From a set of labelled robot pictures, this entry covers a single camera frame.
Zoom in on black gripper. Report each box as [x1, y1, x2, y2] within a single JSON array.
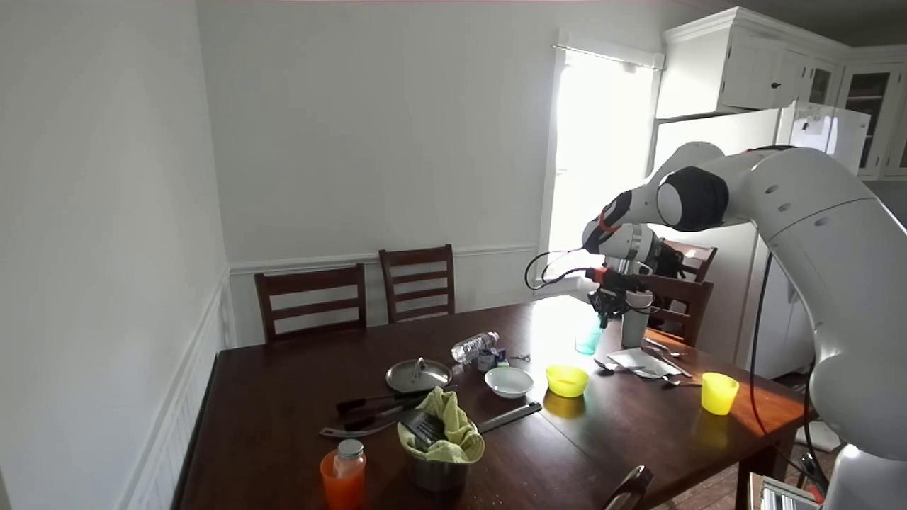
[[587, 269, 652, 323]]

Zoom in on blue-green plastic cup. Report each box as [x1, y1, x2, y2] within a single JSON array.
[[572, 319, 606, 357]]

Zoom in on small white plate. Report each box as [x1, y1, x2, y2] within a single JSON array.
[[484, 366, 533, 400]]

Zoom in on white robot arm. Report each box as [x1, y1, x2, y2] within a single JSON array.
[[580, 141, 907, 510]]

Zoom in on yellow-green plastic bowl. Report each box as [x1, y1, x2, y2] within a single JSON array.
[[546, 366, 590, 400]]

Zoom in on yellow plastic cup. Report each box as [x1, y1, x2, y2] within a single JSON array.
[[701, 371, 739, 417]]

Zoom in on wooden chair by window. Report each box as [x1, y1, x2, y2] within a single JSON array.
[[642, 241, 716, 346]]

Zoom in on clear plastic water bottle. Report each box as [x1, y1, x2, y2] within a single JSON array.
[[450, 330, 498, 366]]

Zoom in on silver knife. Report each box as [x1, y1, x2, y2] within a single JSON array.
[[479, 403, 540, 432]]

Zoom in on white refrigerator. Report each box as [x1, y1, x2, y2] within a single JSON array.
[[655, 101, 871, 379]]

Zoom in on wooden chair middle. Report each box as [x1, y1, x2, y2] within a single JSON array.
[[380, 244, 455, 323]]

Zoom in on yellow cloth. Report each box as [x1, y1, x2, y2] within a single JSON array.
[[397, 388, 484, 464]]

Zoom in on glass pot lid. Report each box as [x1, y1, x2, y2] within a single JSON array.
[[384, 357, 450, 393]]

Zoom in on small metal pot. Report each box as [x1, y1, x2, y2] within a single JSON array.
[[407, 458, 468, 493]]

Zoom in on white cabinet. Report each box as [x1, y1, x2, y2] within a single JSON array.
[[657, 5, 907, 180]]

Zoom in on black tongs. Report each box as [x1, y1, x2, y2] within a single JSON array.
[[319, 397, 419, 438]]

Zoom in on wooden chair right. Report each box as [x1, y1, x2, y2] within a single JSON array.
[[254, 264, 365, 346]]

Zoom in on orange bottle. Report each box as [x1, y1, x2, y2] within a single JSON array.
[[319, 438, 365, 510]]

